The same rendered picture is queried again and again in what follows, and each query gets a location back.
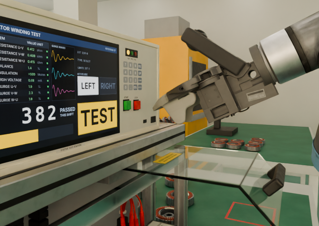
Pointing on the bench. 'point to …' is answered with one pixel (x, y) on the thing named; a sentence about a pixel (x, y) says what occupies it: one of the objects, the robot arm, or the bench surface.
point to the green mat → (304, 211)
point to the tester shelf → (79, 171)
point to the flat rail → (107, 202)
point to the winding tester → (150, 71)
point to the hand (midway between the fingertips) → (157, 103)
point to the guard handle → (278, 170)
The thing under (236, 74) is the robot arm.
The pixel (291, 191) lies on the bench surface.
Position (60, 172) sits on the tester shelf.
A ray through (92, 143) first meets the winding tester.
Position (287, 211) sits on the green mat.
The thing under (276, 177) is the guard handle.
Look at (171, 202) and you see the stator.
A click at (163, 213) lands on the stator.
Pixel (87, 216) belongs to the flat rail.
